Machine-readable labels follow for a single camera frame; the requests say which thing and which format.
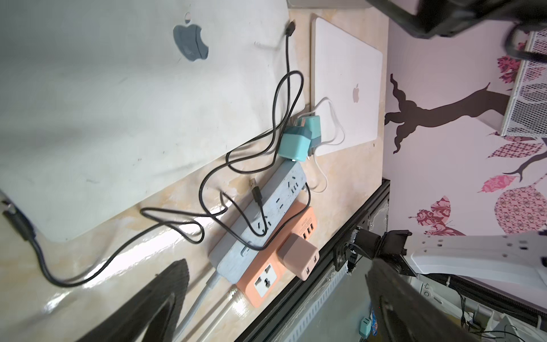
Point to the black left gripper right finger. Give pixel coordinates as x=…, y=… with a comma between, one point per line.
x=403, y=314

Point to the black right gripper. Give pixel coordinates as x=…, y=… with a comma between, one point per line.
x=449, y=18

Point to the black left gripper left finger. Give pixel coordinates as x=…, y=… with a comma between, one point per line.
x=152, y=314

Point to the teal charger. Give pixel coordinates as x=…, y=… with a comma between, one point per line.
x=295, y=143
x=313, y=124

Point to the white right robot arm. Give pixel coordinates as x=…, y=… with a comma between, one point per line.
x=473, y=198

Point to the right white laptop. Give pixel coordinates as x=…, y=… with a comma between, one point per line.
x=346, y=75

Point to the pink charger on orange strip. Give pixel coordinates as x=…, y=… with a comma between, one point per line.
x=299, y=256

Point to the centre silver laptop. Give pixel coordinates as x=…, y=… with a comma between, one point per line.
x=104, y=103

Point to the grey power strip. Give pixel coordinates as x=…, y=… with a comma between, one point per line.
x=233, y=254

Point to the orange power strip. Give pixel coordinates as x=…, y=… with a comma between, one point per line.
x=266, y=270

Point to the white wire shelf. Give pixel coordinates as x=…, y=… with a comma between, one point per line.
x=526, y=110

